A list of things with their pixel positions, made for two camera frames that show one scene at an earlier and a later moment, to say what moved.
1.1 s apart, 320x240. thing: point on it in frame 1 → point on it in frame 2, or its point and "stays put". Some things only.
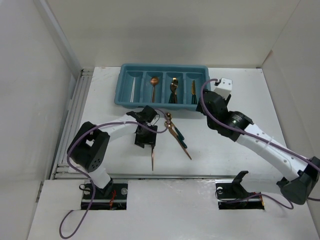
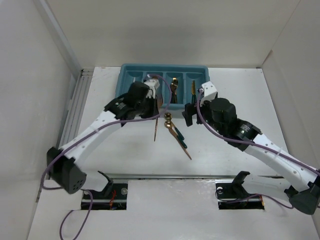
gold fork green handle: [173, 97] stays put
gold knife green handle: [194, 101] stays put
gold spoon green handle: [169, 116] stays put
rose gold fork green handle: [173, 98] stays put
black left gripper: [149, 141] → [153, 112]
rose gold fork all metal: [152, 155] → [159, 107]
